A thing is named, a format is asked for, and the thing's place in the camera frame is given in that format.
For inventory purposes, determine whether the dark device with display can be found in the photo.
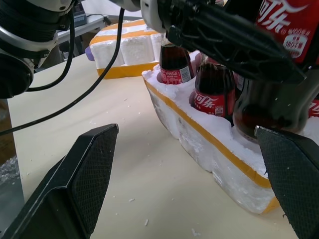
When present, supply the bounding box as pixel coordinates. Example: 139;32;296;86
74;0;88;26

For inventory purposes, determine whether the glass cola bottle red label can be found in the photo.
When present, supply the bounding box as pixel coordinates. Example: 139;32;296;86
308;99;319;119
232;0;319;144
190;62;237;119
159;42;196;86

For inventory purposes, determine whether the clear bubble wrap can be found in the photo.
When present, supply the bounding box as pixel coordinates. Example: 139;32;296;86
0;154;21;186

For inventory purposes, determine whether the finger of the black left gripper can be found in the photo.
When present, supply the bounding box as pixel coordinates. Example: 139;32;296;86
305;37;319;99
166;5;307;83

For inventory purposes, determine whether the white foam bottle holder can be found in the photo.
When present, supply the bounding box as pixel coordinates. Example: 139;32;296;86
142;50;319;215

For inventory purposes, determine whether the purple oval mat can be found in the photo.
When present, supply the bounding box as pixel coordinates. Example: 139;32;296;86
84;47;96;63

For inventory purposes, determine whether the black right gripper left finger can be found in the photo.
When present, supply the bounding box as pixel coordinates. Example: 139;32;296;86
0;123;120;239

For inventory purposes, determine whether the grey background desk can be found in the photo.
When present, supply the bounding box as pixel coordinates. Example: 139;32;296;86
56;13;112;57

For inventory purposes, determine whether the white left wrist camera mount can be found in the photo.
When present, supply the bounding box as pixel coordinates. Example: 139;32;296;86
140;0;166;33

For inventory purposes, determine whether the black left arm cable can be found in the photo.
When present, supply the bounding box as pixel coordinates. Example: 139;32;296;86
0;6;126;136

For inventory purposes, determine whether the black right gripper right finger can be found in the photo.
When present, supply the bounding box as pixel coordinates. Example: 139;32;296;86
254;125;319;239

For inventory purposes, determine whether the foam box with yellow tape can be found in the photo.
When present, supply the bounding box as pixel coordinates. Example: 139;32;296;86
89;19;163;80

